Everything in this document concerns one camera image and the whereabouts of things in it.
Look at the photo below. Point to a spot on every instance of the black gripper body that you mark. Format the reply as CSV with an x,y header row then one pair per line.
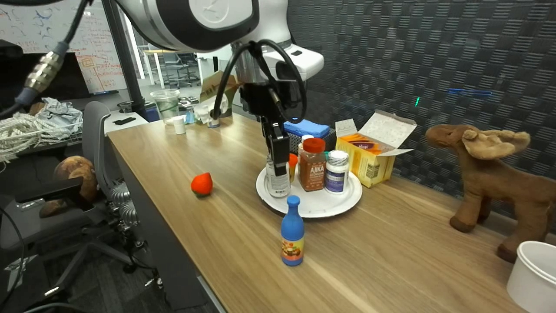
x,y
268,98

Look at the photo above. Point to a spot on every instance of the blue tape strip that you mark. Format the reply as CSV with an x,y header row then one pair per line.
x,y
470,92

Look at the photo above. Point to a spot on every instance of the grey office chair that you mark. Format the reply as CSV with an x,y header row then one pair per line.
x,y
96,145

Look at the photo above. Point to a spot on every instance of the white paper plate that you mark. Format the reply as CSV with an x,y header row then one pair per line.
x,y
324,204

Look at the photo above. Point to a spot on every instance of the open yellow cardboard box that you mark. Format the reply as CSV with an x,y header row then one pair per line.
x,y
371,159

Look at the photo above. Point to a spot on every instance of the brown plush toy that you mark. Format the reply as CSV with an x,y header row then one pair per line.
x,y
79,174

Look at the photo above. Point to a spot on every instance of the small white jar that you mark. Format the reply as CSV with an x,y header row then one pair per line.
x,y
180,126

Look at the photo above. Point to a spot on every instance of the white pill bottle grey label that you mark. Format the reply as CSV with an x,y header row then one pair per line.
x,y
279,185

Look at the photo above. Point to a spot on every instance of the white side table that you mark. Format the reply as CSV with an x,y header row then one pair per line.
x,y
131,129

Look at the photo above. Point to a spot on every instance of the white bottle purple label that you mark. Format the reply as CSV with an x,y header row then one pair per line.
x,y
338,172

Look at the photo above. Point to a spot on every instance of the brown plush moose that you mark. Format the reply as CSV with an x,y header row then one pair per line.
x,y
497,185

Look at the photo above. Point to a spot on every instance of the clear plastic container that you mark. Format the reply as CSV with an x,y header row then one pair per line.
x,y
167,105

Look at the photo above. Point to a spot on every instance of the orange lid spice jar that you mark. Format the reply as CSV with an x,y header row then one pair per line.
x,y
313,167

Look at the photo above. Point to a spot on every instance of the black phone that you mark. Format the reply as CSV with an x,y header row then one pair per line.
x,y
124,120

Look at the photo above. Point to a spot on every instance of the white round plastic cup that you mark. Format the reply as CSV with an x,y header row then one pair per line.
x,y
536,280

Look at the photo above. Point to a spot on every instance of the blue toy bottle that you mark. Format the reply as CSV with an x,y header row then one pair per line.
x,y
292,235

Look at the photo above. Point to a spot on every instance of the grey woven basket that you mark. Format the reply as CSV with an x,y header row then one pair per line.
x,y
329,139

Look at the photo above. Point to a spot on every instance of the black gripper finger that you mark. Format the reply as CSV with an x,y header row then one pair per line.
x,y
266,136
280,150

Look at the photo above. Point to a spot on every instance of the orange lid yellow putty tub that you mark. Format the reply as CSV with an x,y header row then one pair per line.
x,y
292,162

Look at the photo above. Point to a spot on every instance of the red toy strawberry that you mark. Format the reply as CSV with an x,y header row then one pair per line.
x,y
202,185

